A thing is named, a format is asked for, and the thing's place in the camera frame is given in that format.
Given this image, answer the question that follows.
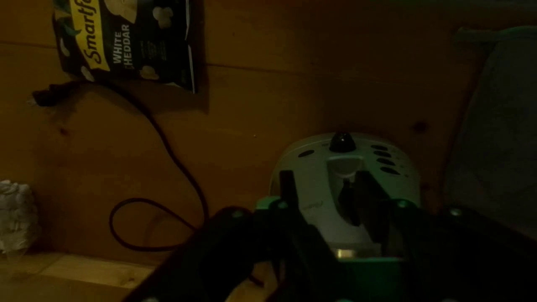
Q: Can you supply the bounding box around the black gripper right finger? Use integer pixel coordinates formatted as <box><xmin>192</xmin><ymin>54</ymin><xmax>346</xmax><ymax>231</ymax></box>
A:
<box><xmin>353</xmin><ymin>169</ymin><xmax>537</xmax><ymax>302</ymax></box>

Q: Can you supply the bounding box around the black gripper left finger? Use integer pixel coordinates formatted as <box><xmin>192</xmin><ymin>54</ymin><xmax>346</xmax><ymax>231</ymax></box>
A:
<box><xmin>125</xmin><ymin>169</ymin><xmax>345</xmax><ymax>302</ymax></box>

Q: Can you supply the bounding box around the silver toaster with white end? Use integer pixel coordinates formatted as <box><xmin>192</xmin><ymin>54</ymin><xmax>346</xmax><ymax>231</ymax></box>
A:
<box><xmin>267</xmin><ymin>129</ymin><xmax>425</xmax><ymax>265</ymax></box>

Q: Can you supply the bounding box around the black Smartfood popcorn bag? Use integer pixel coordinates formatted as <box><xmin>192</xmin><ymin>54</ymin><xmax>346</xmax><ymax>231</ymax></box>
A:
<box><xmin>53</xmin><ymin>0</ymin><xmax>202</xmax><ymax>96</ymax></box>

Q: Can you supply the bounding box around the black power cord with plug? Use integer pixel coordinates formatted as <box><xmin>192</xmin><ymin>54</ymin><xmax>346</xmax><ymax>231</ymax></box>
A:
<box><xmin>31</xmin><ymin>79</ymin><xmax>212</xmax><ymax>255</ymax></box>

